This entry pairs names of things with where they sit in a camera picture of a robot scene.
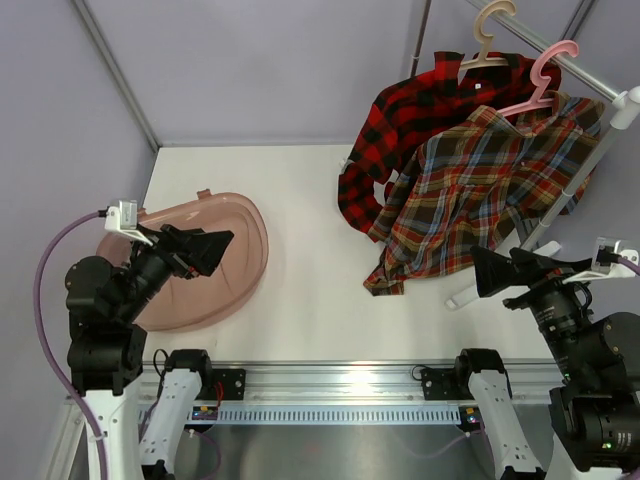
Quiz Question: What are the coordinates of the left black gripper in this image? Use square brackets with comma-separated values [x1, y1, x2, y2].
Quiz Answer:
[116, 221, 233, 321]

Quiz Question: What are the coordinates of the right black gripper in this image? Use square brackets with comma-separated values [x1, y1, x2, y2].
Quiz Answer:
[473, 243, 599, 383]

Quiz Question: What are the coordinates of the brown multicolour plaid shirt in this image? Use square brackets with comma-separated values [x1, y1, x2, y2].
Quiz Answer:
[364, 91, 605, 296]

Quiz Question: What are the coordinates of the red black plaid shirt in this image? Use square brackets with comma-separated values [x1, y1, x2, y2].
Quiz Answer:
[337, 51, 534, 233]

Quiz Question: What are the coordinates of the pink plastic hanger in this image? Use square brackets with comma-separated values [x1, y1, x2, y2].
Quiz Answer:
[499, 40, 580, 117]

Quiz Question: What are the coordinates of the beige plastic hanger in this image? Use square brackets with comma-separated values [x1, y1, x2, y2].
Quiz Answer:
[459, 0, 517, 71]

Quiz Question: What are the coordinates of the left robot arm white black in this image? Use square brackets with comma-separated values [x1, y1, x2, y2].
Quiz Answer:
[65, 224, 234, 479]

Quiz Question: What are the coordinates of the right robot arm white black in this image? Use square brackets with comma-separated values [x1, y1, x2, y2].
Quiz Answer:
[452, 246, 639, 479]

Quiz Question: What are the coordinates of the pink translucent plastic basket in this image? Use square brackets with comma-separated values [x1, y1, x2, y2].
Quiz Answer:
[97, 190, 269, 332]

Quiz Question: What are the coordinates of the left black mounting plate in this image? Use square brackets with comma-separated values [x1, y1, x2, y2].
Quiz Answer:
[199, 368, 247, 401]

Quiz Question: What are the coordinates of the black mounting plate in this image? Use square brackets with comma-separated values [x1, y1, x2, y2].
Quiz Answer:
[410, 365, 468, 401]
[199, 368, 247, 401]

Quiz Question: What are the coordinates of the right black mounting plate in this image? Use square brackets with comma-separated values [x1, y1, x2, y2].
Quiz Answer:
[410, 365, 468, 401]

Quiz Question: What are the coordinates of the silver white clothes rack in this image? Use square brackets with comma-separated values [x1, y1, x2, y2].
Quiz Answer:
[339, 0, 640, 312]

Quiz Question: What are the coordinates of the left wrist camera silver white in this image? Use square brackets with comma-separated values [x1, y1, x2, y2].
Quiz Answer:
[98, 199, 152, 245]

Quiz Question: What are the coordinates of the wrist camera silver white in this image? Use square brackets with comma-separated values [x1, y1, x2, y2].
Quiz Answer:
[563, 237, 639, 284]
[98, 199, 152, 245]

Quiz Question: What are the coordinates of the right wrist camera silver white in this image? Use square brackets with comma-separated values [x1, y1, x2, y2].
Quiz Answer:
[563, 237, 639, 284]

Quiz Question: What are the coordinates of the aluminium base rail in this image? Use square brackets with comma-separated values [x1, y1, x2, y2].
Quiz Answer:
[140, 361, 562, 404]

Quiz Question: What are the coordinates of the white slotted cable duct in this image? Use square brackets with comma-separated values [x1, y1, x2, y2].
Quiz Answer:
[185, 404, 462, 427]

